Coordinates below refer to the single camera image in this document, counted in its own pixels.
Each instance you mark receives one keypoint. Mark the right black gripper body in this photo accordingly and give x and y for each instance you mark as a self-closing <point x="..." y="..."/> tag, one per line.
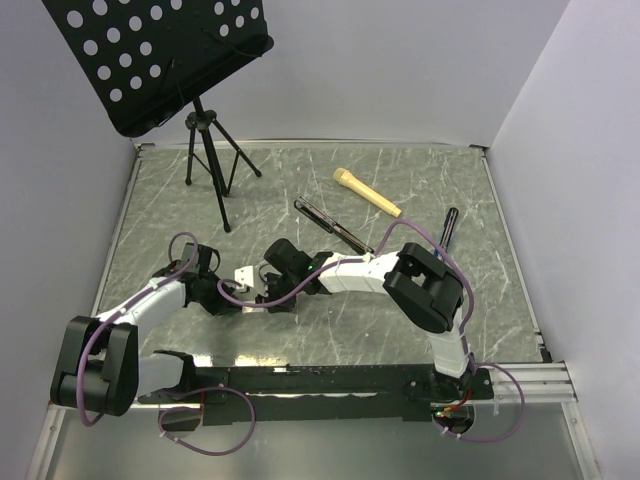
<point x="278" y="287"/>

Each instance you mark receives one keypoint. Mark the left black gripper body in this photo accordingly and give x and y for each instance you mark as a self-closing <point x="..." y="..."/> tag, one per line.
<point x="212" y="299"/>

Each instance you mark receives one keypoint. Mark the black stapler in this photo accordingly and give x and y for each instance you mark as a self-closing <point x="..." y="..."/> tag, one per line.
<point x="331" y="226"/>

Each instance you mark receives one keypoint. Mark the small staple box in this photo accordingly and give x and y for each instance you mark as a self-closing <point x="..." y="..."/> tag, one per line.
<point x="250" y="310"/>

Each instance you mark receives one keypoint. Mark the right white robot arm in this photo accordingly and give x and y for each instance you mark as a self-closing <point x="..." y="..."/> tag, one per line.
<point x="425" y="289"/>

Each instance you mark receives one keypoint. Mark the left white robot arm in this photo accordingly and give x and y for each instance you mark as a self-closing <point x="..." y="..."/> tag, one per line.
<point x="99" y="365"/>

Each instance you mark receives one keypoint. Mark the beige toy microphone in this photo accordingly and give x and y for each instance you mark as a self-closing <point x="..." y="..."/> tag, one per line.
<point x="346" y="179"/>

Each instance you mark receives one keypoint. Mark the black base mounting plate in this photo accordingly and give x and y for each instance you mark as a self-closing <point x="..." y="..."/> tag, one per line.
<point x="409" y="392"/>

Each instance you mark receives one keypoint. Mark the black perforated music stand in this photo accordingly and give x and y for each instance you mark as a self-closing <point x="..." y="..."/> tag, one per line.
<point x="147" y="60"/>

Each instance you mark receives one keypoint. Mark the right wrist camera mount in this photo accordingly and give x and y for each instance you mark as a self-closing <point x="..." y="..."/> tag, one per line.
<point x="247" y="280"/>

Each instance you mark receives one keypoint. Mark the aluminium table frame rail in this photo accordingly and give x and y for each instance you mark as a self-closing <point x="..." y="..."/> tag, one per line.
<point x="71" y="397"/>

